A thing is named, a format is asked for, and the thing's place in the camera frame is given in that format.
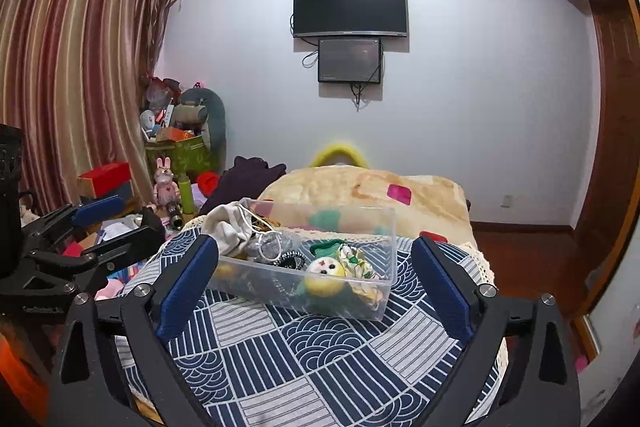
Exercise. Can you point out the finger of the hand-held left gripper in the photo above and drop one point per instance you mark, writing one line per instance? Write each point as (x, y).
(97, 209)
(135, 239)

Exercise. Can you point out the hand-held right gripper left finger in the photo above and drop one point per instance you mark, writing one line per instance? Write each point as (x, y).
(187, 292)

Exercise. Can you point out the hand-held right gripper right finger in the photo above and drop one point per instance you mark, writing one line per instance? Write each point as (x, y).
(445, 292)

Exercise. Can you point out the clear plastic storage box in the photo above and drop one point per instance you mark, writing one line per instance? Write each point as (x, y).
(240, 278)

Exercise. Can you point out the white cloth pouch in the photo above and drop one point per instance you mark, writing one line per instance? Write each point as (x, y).
(227, 227)

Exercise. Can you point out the floral fabric scrunchie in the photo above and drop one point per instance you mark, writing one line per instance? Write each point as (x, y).
(356, 264)

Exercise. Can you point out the black rimmed fabric bag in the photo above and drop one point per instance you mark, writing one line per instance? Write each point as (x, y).
(290, 261)

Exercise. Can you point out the yellow monkey face plush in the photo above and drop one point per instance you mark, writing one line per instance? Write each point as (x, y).
(325, 276)

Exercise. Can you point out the green plush dinosaur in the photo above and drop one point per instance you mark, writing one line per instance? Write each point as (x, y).
(324, 248)

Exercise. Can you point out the red box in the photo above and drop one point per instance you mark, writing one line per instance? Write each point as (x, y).
(105, 178)

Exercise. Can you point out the black cylinder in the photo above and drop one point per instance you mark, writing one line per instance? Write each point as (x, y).
(175, 219)

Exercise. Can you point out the pink cloth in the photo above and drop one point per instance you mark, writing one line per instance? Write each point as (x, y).
(112, 289)

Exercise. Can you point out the pink rabbit toy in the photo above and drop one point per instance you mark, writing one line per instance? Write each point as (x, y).
(166, 187)

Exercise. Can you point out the green bottle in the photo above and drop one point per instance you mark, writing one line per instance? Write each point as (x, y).
(187, 194)

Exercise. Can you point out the red cloth item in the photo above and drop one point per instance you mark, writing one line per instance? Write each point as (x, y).
(207, 182)

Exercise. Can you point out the green cardboard box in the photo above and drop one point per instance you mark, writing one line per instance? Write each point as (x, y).
(177, 154)

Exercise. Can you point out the cluttered toy pile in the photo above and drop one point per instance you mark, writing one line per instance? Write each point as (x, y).
(160, 107)

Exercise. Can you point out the dark purple clothing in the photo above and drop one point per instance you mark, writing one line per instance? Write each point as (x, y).
(245, 177)

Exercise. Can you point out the blue patterned cloth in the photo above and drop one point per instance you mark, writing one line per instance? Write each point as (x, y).
(300, 357)

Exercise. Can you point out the striped red gold curtain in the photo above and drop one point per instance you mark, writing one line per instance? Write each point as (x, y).
(75, 72)

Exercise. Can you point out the grey plush shark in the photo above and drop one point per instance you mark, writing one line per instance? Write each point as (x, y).
(200, 112)

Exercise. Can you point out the beige fleece blanket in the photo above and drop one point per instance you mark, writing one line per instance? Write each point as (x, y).
(325, 187)

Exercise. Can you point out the orange object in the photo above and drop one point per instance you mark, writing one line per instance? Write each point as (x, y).
(15, 367)

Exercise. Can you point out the yellow green chair back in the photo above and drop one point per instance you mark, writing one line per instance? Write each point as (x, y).
(337, 152)

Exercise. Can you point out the brown wooden wardrobe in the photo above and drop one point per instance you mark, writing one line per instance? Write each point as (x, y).
(610, 57)

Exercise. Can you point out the white wall socket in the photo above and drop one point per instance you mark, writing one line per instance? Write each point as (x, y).
(507, 200)

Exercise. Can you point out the small black wall monitor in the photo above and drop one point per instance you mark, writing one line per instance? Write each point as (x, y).
(350, 59)

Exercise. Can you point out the large black wall television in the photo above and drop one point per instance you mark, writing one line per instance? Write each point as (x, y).
(350, 6)

